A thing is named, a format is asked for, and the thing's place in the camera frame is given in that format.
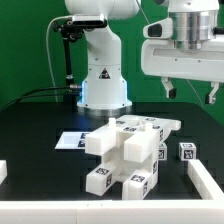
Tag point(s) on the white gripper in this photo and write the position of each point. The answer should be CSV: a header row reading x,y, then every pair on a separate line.
x,y
161,58

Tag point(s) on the white small cube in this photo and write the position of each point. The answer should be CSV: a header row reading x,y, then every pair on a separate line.
x,y
187,151
162,153

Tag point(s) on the white chair back frame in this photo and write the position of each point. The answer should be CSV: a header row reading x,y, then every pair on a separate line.
x,y
103,139

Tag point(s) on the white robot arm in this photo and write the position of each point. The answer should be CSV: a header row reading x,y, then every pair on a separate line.
x,y
187,44

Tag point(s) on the white obstacle fence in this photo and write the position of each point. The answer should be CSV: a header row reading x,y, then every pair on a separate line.
x,y
208,209

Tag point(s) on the white block at left edge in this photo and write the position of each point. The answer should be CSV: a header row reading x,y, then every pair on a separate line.
x,y
3,170

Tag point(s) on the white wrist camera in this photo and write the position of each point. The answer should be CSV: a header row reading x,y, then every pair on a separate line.
x,y
162,29

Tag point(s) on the white marker base plate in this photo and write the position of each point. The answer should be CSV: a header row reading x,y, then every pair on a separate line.
x,y
71,140

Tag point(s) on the background camera on stand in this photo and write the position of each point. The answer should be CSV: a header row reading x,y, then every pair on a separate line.
x,y
89,21

